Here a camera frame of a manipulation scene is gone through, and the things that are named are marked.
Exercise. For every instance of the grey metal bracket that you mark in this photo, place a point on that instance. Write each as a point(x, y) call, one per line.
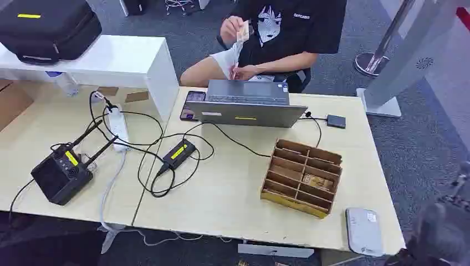
point(275, 251)

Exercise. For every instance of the white power strip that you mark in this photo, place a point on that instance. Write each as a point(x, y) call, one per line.
point(118, 128)

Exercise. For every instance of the white floor stand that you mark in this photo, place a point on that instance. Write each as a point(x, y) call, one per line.
point(404, 55)

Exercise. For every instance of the person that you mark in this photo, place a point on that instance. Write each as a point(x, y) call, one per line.
point(293, 33)

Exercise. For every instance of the black router with antennas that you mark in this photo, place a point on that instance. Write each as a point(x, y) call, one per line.
point(60, 178)

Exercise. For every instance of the small black usb hub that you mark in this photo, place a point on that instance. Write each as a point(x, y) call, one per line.
point(336, 121)

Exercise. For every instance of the chrome stanchion post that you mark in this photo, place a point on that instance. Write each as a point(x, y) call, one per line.
point(374, 55)

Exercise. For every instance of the white flat device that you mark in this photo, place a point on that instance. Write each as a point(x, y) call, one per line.
point(364, 232)

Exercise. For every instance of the brown cardboard box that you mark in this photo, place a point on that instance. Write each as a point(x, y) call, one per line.
point(13, 102)

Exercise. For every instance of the person's left hand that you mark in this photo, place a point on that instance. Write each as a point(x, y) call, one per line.
point(244, 72)

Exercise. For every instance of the black smartphone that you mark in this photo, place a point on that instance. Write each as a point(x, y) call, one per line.
point(191, 106)

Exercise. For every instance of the black case with yellow tape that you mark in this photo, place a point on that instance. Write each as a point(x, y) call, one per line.
point(47, 29)

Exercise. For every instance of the person's right hand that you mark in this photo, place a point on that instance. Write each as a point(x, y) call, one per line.
point(230, 29)

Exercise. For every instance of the black plug with white adapter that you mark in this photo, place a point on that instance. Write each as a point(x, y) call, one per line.
point(108, 103)

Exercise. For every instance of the red belt barrier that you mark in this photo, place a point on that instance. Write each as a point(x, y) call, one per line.
point(463, 16)

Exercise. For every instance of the white bench shelf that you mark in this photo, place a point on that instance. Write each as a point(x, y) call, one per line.
point(110, 58)

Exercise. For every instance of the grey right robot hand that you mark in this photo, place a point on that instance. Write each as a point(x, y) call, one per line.
point(444, 231)

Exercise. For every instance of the clear plastic bag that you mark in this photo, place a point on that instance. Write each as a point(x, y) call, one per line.
point(235, 55)

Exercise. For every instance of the brown cardboard piece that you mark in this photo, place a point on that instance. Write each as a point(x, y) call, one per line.
point(108, 91)
point(136, 97)

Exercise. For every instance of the brown printed card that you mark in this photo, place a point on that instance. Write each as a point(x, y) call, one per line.
point(317, 182)

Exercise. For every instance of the black cabinet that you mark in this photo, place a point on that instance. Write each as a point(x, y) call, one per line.
point(134, 6)

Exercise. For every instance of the clear water bottle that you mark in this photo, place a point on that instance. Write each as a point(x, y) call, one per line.
point(66, 84)

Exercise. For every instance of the grey laptop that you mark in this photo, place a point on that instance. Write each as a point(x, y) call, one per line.
point(249, 113)

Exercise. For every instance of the chrome chair base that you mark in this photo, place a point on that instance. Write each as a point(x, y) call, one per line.
point(180, 5)

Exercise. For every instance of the wooden card box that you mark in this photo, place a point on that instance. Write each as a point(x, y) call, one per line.
point(293, 203)

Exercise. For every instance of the black power brick yellow label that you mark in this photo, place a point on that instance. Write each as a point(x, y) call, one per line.
point(179, 154)

